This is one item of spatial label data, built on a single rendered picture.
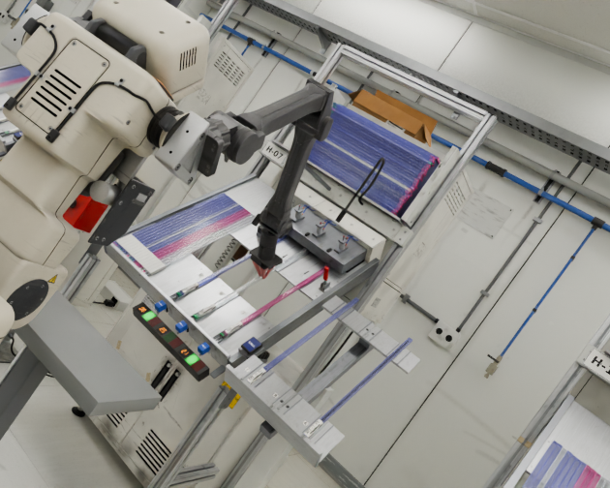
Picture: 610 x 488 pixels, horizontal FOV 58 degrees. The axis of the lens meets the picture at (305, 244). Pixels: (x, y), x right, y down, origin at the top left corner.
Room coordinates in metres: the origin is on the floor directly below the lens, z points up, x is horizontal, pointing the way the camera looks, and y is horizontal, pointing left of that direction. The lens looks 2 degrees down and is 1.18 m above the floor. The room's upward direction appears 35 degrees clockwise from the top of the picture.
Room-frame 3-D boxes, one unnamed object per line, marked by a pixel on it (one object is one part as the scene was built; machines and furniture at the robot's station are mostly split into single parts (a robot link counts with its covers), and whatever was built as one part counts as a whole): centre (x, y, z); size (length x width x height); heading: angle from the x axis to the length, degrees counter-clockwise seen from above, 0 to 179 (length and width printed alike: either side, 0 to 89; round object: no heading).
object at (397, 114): (2.50, -0.06, 1.82); 0.68 x 0.30 x 0.20; 62
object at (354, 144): (2.18, -0.01, 1.52); 0.51 x 0.13 x 0.27; 62
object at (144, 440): (2.32, -0.02, 0.31); 0.70 x 0.65 x 0.62; 62
